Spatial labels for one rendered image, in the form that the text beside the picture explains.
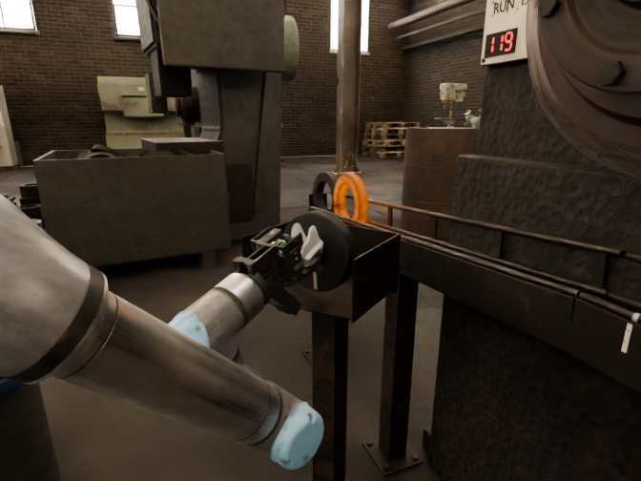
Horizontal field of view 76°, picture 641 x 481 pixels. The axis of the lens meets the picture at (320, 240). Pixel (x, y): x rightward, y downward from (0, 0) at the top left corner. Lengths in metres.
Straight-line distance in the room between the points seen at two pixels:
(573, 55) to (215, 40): 2.54
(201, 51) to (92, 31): 7.64
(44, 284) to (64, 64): 10.15
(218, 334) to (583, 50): 0.55
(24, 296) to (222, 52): 2.69
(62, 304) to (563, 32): 0.57
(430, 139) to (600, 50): 2.85
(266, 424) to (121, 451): 1.02
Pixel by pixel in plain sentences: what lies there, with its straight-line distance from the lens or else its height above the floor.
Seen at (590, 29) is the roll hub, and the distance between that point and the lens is 0.59.
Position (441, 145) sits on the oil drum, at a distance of 3.37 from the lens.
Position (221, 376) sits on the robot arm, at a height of 0.70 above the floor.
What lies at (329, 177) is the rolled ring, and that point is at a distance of 1.46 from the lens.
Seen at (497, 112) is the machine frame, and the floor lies 0.96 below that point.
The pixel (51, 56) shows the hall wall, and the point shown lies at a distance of 10.49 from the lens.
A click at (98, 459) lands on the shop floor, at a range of 1.50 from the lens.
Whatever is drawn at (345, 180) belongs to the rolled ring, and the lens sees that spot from 1.32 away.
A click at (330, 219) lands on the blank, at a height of 0.77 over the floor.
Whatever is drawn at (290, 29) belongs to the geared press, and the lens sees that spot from 8.70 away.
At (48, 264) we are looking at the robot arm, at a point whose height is 0.85.
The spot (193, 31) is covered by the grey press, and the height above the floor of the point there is 1.46.
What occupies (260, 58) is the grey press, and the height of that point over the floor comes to 1.34.
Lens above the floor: 0.95
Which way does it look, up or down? 16 degrees down
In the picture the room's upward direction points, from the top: straight up
